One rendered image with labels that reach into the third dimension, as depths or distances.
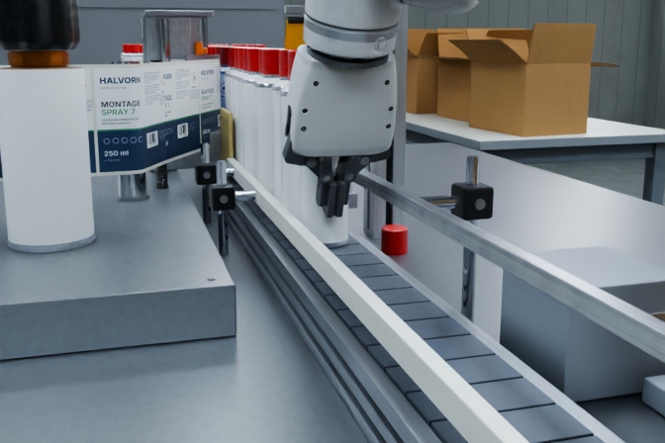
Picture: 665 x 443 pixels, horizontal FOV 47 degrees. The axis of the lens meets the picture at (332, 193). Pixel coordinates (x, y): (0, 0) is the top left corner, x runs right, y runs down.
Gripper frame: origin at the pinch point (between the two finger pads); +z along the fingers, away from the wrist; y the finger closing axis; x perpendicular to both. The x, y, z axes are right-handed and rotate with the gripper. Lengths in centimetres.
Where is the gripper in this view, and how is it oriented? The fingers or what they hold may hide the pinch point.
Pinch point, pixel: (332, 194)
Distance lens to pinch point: 76.6
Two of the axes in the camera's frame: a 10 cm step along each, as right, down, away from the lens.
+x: 2.6, 5.1, -8.2
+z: -0.9, 8.6, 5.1
